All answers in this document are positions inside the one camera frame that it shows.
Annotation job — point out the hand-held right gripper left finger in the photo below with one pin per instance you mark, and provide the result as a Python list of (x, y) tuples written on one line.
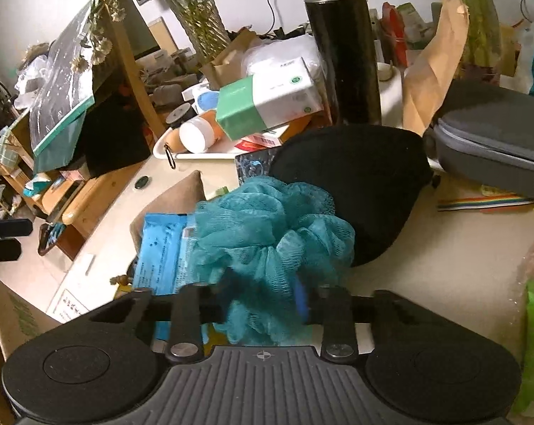
[(191, 314)]

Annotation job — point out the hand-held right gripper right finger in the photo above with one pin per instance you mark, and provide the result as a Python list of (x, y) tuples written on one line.
[(301, 297)]

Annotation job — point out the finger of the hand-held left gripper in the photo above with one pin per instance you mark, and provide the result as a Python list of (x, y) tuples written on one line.
[(8, 227), (1, 250)]

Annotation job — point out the cardboard box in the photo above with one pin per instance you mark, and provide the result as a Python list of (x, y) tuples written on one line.
[(19, 314)]

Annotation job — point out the blue wet wipes packet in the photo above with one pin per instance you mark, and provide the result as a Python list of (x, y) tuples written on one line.
[(160, 252)]

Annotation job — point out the teal mesh bath loofah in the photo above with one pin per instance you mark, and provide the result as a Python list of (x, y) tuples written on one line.
[(258, 225)]

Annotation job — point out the black neck pillow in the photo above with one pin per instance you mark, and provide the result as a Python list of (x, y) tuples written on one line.
[(364, 177)]

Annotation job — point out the white card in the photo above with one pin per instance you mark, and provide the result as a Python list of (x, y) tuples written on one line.
[(80, 262)]

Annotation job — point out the brown cloth pouch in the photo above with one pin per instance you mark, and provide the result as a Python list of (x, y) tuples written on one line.
[(183, 195)]

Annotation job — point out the black cloth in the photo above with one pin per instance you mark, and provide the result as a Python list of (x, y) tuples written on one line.
[(112, 137)]

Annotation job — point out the small dark printed box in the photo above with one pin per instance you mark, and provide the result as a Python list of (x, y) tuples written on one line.
[(253, 168)]

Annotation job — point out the black round disc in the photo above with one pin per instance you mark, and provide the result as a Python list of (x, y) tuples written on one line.
[(141, 182)]

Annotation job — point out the clear plastic sheet teal edge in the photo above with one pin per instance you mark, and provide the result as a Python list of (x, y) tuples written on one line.
[(63, 93)]

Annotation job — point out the metal carabiner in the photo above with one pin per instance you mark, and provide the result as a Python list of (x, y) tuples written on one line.
[(171, 158)]

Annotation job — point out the red flat box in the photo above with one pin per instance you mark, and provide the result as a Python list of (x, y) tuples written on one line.
[(260, 141)]

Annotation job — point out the white plastic tray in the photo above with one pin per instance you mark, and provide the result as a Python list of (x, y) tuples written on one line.
[(214, 154)]

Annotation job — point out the white-capped orange bottle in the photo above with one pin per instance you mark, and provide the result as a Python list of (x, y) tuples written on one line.
[(198, 135)]

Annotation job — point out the wooden chair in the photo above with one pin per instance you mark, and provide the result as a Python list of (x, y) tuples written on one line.
[(129, 75)]

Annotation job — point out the green and white tissue box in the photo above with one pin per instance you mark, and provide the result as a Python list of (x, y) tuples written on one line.
[(267, 97)]

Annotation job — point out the white plastic bag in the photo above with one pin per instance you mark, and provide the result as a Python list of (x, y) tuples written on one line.
[(289, 51)]

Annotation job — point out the black thermos bottle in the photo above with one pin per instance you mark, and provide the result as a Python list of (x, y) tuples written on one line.
[(346, 53)]

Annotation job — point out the grey hard case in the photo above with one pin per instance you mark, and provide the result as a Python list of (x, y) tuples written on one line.
[(492, 133)]

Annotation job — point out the brown paper bag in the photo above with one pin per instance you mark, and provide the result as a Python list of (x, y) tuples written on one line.
[(435, 66)]

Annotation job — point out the glass vase with bamboo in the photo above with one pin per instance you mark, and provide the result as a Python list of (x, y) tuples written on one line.
[(196, 13), (477, 22)]

